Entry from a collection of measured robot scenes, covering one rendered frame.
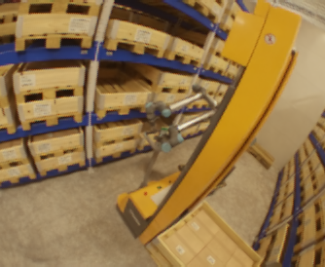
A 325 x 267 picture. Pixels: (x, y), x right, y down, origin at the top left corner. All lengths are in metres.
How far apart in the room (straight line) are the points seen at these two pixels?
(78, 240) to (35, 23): 2.55
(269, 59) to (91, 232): 2.51
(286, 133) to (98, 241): 6.63
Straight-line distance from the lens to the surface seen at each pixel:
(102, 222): 2.40
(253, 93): 0.64
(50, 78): 1.69
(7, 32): 3.00
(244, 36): 0.70
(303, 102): 6.53
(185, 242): 1.74
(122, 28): 1.74
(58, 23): 1.60
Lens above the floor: 2.29
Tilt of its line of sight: 33 degrees down
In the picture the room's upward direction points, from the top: 21 degrees clockwise
